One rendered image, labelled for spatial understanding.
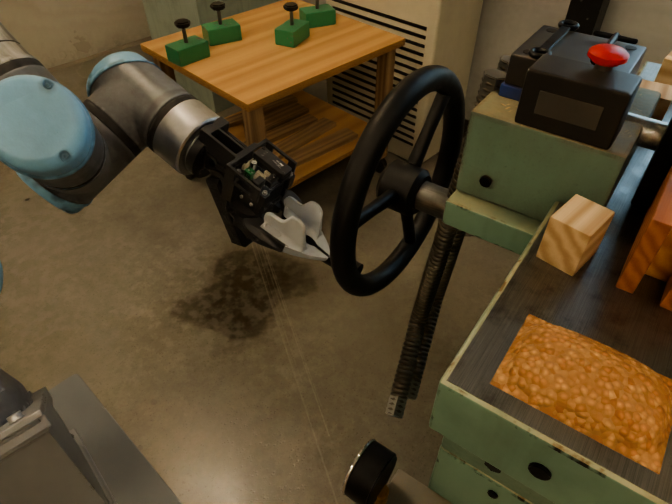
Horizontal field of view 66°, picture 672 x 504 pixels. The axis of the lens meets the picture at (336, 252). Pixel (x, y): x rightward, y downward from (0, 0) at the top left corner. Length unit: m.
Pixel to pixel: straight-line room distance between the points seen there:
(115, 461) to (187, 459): 0.61
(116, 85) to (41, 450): 0.43
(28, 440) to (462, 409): 0.35
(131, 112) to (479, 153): 0.43
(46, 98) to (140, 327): 1.11
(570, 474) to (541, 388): 0.05
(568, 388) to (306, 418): 1.05
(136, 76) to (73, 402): 0.44
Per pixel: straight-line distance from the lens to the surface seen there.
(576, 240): 0.42
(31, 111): 0.57
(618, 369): 0.37
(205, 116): 0.68
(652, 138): 0.53
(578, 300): 0.42
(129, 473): 0.74
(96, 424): 0.79
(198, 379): 1.45
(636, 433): 0.35
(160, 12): 2.63
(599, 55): 0.47
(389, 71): 1.87
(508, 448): 0.36
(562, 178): 0.49
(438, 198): 0.61
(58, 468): 0.57
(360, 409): 1.36
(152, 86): 0.71
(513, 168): 0.50
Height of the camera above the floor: 1.19
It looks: 44 degrees down
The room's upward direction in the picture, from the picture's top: straight up
